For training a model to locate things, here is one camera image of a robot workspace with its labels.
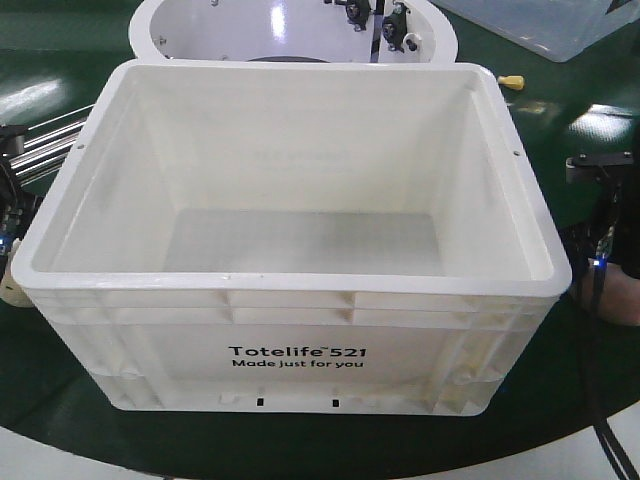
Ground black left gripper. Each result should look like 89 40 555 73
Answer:
1 124 43 308

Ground chrome guide rods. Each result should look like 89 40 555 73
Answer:
10 104 93 186

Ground yellow small toy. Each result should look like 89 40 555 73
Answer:
497 75 526 91

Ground black cable right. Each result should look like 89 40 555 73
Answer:
574 259 640 480

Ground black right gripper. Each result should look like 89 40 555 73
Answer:
564 151 639 325

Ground white plastic tote box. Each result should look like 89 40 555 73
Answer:
11 60 571 416

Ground clear plastic bin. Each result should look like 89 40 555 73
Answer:
435 0 639 63

